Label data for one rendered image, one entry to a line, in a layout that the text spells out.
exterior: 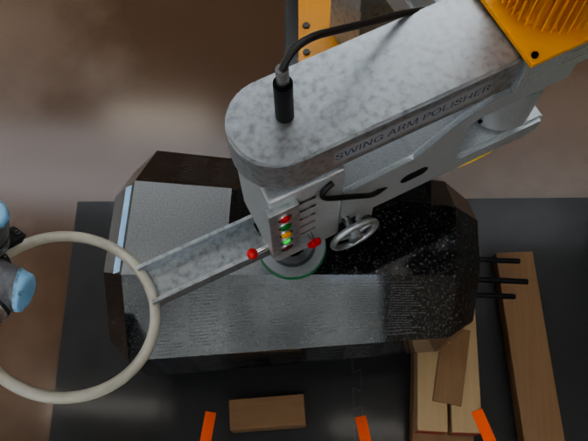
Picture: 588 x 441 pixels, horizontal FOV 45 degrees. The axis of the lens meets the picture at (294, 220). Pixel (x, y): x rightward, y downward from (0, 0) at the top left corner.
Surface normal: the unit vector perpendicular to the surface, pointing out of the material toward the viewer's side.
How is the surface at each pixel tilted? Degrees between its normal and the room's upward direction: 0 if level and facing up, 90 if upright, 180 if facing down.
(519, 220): 0
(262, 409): 0
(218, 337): 45
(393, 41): 0
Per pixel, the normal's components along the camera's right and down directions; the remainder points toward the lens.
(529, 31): -0.02, -0.37
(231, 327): -0.02, 0.39
